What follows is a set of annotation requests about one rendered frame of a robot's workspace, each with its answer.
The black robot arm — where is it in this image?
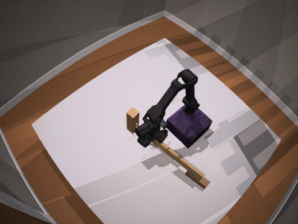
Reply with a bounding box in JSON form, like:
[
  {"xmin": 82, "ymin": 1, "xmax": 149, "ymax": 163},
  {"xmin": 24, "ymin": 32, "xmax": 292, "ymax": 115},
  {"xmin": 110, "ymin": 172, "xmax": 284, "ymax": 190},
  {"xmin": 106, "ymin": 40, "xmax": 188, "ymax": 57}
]
[{"xmin": 134, "ymin": 69, "xmax": 200, "ymax": 143}]

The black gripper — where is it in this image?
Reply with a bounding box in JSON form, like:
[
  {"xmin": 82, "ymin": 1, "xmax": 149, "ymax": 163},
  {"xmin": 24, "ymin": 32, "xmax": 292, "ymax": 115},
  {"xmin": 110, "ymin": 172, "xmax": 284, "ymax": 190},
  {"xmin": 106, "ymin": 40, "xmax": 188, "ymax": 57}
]
[{"xmin": 137, "ymin": 120, "xmax": 168, "ymax": 147}]

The brown wooden rail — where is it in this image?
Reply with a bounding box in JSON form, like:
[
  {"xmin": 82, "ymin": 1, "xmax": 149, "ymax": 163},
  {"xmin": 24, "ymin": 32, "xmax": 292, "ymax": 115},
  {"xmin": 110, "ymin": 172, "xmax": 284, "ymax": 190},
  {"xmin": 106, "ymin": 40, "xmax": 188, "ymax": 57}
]
[{"xmin": 152, "ymin": 139, "xmax": 204, "ymax": 180}]

